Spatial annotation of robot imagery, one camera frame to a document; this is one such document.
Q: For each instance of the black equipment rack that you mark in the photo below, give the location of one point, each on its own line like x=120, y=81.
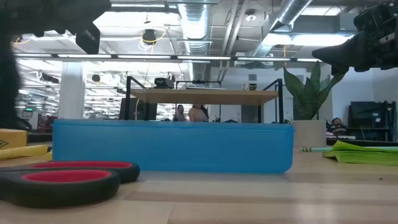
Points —
x=373, y=121

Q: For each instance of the wooden shelf riser black legs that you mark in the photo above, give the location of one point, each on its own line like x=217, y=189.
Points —
x=205, y=97

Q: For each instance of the red and black scissors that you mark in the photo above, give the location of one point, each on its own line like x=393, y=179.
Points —
x=62, y=193

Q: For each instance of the black ceiling camera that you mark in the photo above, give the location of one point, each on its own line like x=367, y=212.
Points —
x=149, y=36

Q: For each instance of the white column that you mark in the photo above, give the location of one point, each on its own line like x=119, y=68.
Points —
x=71, y=93

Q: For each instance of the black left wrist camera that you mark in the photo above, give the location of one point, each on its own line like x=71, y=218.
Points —
x=88, y=39

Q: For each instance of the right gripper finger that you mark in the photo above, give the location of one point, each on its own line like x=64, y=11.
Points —
x=345, y=53

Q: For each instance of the black background monitor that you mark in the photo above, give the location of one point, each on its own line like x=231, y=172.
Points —
x=140, y=109

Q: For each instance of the person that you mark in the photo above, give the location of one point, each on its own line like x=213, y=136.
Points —
x=180, y=113
x=338, y=127
x=198, y=114

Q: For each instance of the snake plant in white pot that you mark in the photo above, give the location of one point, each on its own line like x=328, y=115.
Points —
x=308, y=96

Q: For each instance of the long ceiling light strip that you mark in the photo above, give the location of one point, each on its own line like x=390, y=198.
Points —
x=143, y=57

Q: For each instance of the silver ventilation duct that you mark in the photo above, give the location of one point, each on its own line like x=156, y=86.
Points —
x=194, y=25
x=290, y=12

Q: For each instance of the yellow crayon box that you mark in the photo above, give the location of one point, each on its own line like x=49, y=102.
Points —
x=12, y=138

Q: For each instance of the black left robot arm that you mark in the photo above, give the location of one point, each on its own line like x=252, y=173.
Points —
x=7, y=77

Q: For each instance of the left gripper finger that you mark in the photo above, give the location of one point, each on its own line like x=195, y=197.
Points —
x=90, y=9

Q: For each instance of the blue translucent pencil case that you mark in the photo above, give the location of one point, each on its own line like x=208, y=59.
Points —
x=171, y=146

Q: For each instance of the green sticky note pad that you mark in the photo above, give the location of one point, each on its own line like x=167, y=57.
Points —
x=367, y=157

